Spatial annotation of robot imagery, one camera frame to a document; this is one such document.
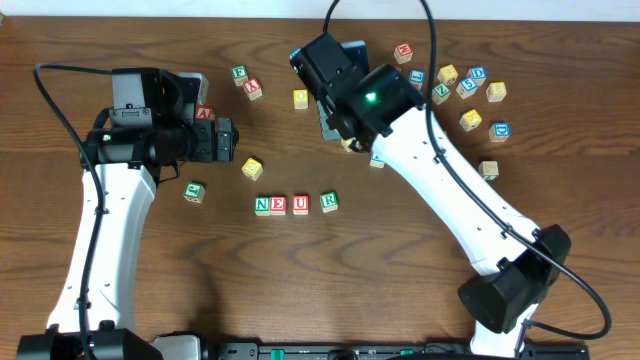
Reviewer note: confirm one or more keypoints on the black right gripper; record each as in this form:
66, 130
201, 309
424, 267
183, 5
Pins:
331, 117

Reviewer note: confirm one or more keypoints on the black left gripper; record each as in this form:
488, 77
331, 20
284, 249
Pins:
223, 142

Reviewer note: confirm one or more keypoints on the green R wooden block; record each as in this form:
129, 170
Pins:
329, 202

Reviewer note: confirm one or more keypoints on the red U block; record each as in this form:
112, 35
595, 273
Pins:
300, 204

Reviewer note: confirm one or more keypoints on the green N wooden block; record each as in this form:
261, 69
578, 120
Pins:
262, 206

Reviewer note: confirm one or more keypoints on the red E wooden block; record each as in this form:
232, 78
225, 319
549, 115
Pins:
277, 205

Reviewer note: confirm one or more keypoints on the blue P wooden block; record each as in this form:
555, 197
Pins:
375, 161

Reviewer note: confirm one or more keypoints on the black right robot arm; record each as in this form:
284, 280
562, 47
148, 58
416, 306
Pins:
382, 112

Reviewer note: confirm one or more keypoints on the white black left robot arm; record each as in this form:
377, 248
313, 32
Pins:
94, 317

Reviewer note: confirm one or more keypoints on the yellow Q wooden block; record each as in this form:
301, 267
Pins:
350, 145

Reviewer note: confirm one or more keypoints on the red A wooden block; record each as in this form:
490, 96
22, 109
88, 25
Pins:
203, 112

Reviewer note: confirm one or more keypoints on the yellow G wooden block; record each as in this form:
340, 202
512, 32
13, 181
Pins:
253, 169

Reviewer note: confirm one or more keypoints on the yellow block left middle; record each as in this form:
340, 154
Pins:
300, 99

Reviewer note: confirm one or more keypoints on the red X wooden block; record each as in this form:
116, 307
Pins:
253, 89

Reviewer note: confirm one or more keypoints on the green F wooden block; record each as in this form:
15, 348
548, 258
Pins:
239, 74

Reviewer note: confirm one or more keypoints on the green J wooden block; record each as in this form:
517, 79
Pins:
194, 192

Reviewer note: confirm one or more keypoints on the blue X wooden block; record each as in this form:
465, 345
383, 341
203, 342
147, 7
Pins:
294, 56

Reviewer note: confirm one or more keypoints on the blue L wooden block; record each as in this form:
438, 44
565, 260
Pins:
417, 78

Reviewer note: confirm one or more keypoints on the red block far top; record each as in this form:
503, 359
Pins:
403, 53

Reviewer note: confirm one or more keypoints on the green Z wooden block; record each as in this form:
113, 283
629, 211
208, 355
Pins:
440, 93

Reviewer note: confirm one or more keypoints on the yellow block upper right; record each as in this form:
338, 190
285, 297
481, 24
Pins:
447, 75

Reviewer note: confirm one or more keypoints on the yellow K wooden block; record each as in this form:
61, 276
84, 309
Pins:
470, 120

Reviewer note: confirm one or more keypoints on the blue 5 wooden block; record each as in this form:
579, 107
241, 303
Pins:
466, 88

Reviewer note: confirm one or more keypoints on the blue D block upper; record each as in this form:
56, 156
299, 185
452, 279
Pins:
477, 74

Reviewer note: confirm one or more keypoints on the blue d block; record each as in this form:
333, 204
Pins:
499, 132
477, 74

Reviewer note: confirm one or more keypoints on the blue D block lower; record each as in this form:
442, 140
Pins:
499, 132

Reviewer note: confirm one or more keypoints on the yellow 8 wooden block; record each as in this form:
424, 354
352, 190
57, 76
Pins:
496, 92

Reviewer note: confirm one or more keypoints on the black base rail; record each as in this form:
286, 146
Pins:
350, 352

